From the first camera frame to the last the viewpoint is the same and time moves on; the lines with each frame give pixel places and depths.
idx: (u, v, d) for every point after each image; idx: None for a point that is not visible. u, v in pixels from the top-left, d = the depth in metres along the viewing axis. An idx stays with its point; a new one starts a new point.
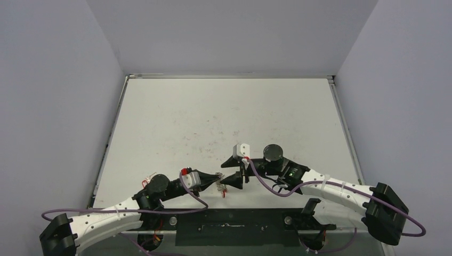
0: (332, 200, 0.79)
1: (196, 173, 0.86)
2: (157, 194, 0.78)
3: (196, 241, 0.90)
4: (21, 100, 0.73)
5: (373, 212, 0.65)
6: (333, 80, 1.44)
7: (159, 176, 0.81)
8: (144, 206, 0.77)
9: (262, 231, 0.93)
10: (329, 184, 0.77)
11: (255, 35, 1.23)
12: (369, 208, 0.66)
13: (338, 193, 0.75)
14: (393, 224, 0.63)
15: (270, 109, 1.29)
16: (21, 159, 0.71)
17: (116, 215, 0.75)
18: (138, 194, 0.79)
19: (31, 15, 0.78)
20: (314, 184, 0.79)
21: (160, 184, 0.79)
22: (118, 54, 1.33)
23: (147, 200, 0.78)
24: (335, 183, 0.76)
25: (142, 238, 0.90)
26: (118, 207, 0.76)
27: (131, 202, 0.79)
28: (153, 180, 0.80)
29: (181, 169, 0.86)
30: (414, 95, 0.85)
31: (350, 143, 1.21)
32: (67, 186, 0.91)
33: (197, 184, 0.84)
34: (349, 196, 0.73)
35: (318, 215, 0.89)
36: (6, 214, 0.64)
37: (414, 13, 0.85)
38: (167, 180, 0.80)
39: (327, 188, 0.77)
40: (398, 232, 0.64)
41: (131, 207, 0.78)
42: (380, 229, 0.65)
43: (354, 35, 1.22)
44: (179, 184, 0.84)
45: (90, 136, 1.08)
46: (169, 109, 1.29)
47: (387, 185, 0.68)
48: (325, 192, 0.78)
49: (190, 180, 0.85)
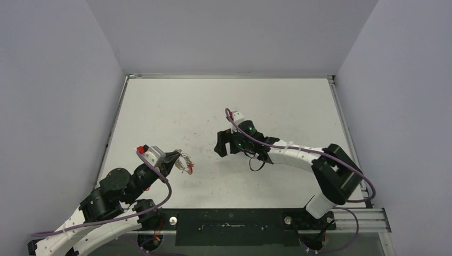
0: (293, 165, 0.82)
1: (156, 147, 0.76)
2: (114, 193, 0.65)
3: (197, 240, 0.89)
4: (20, 100, 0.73)
5: (320, 166, 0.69)
6: (333, 80, 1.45)
7: (119, 170, 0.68)
8: (98, 212, 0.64)
9: (261, 231, 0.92)
10: (290, 148, 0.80)
11: (254, 36, 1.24)
12: (319, 162, 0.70)
13: (295, 156, 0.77)
14: (341, 184, 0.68)
15: (270, 108, 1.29)
16: (20, 160, 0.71)
17: (65, 235, 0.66)
18: (91, 196, 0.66)
19: (31, 15, 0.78)
20: (279, 150, 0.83)
21: (118, 181, 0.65)
22: (118, 55, 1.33)
23: (101, 200, 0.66)
24: (295, 146, 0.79)
25: (142, 238, 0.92)
26: (65, 225, 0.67)
27: (79, 215, 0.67)
28: (110, 176, 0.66)
29: (137, 148, 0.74)
30: (414, 95, 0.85)
31: (350, 143, 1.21)
32: (67, 188, 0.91)
33: (161, 157, 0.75)
34: (303, 156, 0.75)
35: (320, 213, 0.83)
36: (5, 215, 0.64)
37: (413, 13, 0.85)
38: (128, 174, 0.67)
39: (287, 151, 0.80)
40: (348, 193, 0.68)
41: (79, 222, 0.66)
42: (329, 186, 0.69)
43: (354, 35, 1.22)
44: (142, 174, 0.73)
45: (89, 136, 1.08)
46: (169, 109, 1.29)
47: (338, 145, 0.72)
48: (284, 154, 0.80)
49: (151, 156, 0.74)
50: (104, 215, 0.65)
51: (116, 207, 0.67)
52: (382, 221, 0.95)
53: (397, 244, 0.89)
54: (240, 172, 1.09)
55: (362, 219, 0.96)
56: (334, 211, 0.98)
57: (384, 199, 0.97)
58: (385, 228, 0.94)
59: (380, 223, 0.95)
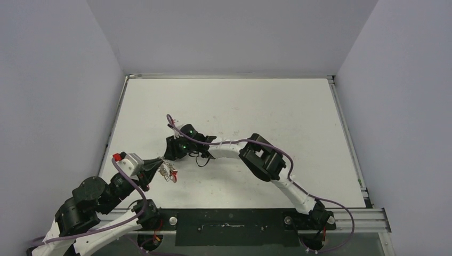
0: (231, 156, 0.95)
1: (133, 154, 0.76)
2: (88, 204, 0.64)
3: (197, 241, 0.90)
4: (20, 102, 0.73)
5: (244, 153, 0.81)
6: (333, 80, 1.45)
7: (94, 180, 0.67)
8: (72, 223, 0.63)
9: (261, 231, 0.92)
10: (224, 143, 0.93)
11: (254, 35, 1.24)
12: (242, 151, 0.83)
13: (229, 149, 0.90)
14: (265, 164, 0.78)
15: (270, 108, 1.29)
16: (19, 160, 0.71)
17: (48, 247, 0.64)
18: (64, 206, 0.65)
19: (31, 16, 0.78)
20: (216, 145, 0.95)
21: (92, 190, 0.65)
22: (118, 55, 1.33)
23: (74, 211, 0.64)
24: (227, 141, 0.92)
25: (142, 238, 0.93)
26: (47, 237, 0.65)
27: (56, 226, 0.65)
28: (85, 185, 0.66)
29: (112, 155, 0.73)
30: (413, 95, 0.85)
31: (350, 143, 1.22)
32: (67, 188, 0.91)
33: (139, 164, 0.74)
34: (233, 147, 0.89)
35: (306, 208, 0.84)
36: (6, 216, 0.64)
37: (414, 13, 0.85)
38: (104, 183, 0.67)
39: (222, 146, 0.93)
40: (273, 171, 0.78)
41: (57, 233, 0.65)
42: (257, 170, 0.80)
43: (355, 35, 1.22)
44: (119, 183, 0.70)
45: (90, 136, 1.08)
46: (169, 109, 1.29)
47: (259, 135, 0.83)
48: (220, 149, 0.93)
49: (128, 162, 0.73)
50: (77, 226, 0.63)
51: (90, 218, 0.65)
52: (382, 221, 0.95)
53: (397, 244, 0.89)
54: (240, 172, 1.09)
55: (362, 219, 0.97)
56: (334, 210, 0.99)
57: (384, 199, 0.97)
58: (385, 228, 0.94)
59: (380, 223, 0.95)
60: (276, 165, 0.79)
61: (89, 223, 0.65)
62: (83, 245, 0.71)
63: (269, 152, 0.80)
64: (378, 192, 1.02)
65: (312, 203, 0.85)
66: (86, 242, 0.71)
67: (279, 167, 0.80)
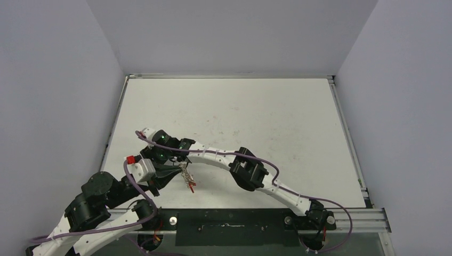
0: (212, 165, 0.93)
1: (147, 160, 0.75)
2: (97, 199, 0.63)
3: (197, 241, 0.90)
4: (18, 103, 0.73)
5: (235, 167, 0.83)
6: (333, 80, 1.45)
7: (102, 174, 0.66)
8: (83, 217, 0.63)
9: (261, 231, 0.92)
10: (208, 152, 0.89)
11: (253, 35, 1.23)
12: (232, 166, 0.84)
13: (213, 159, 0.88)
14: (249, 175, 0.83)
15: (270, 109, 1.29)
16: (19, 161, 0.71)
17: (54, 243, 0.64)
18: (76, 201, 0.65)
19: (29, 16, 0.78)
20: (197, 154, 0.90)
21: (101, 185, 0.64)
22: (118, 55, 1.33)
23: (86, 206, 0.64)
24: (211, 150, 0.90)
25: (142, 238, 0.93)
26: (53, 233, 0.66)
27: (65, 222, 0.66)
28: (93, 180, 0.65)
29: (127, 158, 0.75)
30: (413, 95, 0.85)
31: (350, 143, 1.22)
32: (67, 189, 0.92)
33: (149, 173, 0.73)
34: (220, 159, 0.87)
35: (301, 209, 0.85)
36: (7, 216, 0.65)
37: (413, 13, 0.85)
38: (112, 178, 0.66)
39: (206, 156, 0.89)
40: (257, 181, 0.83)
41: (66, 229, 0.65)
42: (243, 182, 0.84)
43: (355, 35, 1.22)
44: (129, 183, 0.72)
45: (90, 136, 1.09)
46: (169, 109, 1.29)
47: (245, 148, 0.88)
48: (202, 159, 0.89)
49: (139, 168, 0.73)
50: (89, 221, 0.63)
51: (101, 212, 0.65)
52: (382, 221, 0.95)
53: (397, 244, 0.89)
54: None
55: (362, 219, 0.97)
56: (333, 210, 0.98)
57: (385, 199, 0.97)
58: (385, 228, 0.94)
59: (380, 223, 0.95)
60: (258, 174, 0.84)
61: (99, 217, 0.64)
62: (83, 245, 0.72)
63: (252, 162, 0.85)
64: (379, 192, 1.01)
65: (307, 204, 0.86)
66: (86, 242, 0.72)
67: (261, 176, 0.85)
